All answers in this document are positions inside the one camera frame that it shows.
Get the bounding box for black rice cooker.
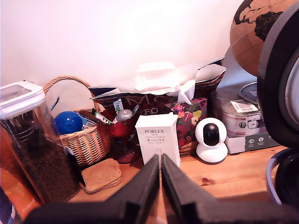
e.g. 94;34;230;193
256;1;299;206

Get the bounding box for stack of cork coasters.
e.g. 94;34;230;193
81;158;122;195

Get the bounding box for white Porlex box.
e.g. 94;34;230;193
135;112;181;168

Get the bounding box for red glass goblet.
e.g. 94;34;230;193
97;113;141;164

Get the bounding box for floral tissue box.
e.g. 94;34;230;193
164;97;208;148

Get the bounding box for black and white card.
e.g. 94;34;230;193
64;146;86;188

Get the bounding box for white egg-shaped candle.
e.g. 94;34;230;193
115;109;134;123

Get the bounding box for green and white sachets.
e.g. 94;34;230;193
91;98;140;125

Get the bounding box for dark paper gift bag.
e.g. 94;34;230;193
89;57;227;117

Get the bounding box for grey and white carton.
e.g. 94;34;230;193
225;130;281;155

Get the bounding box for blue and white packet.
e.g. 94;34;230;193
77;111;98;128

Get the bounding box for round tin with label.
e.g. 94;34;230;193
221;99;266;138

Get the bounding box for plain silver tin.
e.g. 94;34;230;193
209;89;245;122

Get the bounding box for blue ball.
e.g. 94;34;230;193
54;111;83;135

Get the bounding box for clear canister with white lid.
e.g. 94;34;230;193
0;81;81;204

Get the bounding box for silver round lid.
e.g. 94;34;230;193
239;81;259;105

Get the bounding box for orange package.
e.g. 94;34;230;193
0;129;43;222

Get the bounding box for cork globe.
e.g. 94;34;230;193
229;0;292;77

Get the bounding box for white security camera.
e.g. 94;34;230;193
195;117;228;164

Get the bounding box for wicker basket with handle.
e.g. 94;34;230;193
43;75;112;167

